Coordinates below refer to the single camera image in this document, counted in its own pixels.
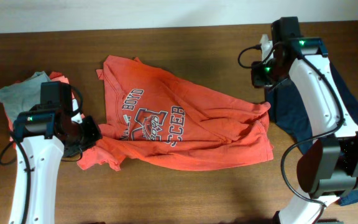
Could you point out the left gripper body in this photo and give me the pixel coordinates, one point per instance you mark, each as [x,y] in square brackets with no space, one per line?
[87,133]

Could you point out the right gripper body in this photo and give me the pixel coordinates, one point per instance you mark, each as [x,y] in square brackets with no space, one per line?
[265,75]

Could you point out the orange printed t-shirt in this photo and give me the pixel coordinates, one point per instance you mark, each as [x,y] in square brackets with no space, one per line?
[156,117]

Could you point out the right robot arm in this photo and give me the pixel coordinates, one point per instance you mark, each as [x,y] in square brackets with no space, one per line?
[328,171]

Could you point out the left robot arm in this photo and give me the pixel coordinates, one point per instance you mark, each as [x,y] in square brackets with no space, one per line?
[38,162]

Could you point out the navy blue garment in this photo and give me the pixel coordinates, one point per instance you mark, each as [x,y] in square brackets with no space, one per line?
[287,111]

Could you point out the folded pink shirt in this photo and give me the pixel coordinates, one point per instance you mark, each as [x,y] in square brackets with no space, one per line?
[31,123]

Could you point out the folded grey shirt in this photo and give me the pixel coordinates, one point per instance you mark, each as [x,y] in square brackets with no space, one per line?
[21,97]

